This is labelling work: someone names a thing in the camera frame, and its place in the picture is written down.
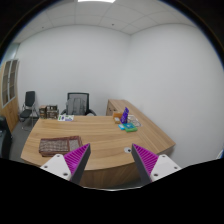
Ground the L-shaped wooden office desk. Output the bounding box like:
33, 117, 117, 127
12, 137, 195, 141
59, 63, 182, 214
21, 99, 175, 188

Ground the round desk cable grommet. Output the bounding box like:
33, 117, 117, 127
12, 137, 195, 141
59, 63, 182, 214
124, 147, 132, 153

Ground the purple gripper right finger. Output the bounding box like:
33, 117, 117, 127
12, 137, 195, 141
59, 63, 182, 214
131, 144, 180, 184

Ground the green flat box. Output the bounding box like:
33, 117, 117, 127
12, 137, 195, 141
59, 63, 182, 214
124, 123, 137, 132

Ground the brown cardboard boxes stack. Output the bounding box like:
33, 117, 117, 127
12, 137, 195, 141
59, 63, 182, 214
39, 105, 59, 119

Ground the wooden bookcase cabinet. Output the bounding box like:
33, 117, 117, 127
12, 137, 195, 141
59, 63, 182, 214
0, 59, 19, 131

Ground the orange small box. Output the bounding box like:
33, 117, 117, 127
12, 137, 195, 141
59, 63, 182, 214
112, 112, 123, 124

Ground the black chair at left edge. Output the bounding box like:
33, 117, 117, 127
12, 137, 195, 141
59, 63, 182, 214
0, 115, 12, 159

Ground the white printed leaflet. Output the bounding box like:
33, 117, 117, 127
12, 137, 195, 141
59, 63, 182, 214
58, 115, 74, 121

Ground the grey mesh office chair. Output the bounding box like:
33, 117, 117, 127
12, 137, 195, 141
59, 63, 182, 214
61, 92, 96, 116

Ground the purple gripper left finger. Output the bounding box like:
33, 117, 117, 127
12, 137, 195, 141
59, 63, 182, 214
41, 144, 91, 185

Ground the ceiling light panel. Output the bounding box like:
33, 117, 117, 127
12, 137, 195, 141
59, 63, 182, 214
77, 0, 116, 4

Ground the purple upright box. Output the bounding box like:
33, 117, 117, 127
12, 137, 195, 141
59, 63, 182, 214
120, 107, 129, 124

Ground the black folding chair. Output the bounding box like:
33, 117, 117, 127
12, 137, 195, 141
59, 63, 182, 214
19, 91, 39, 129

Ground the blue flat box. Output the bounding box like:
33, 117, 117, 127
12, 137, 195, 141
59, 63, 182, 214
118, 124, 125, 130

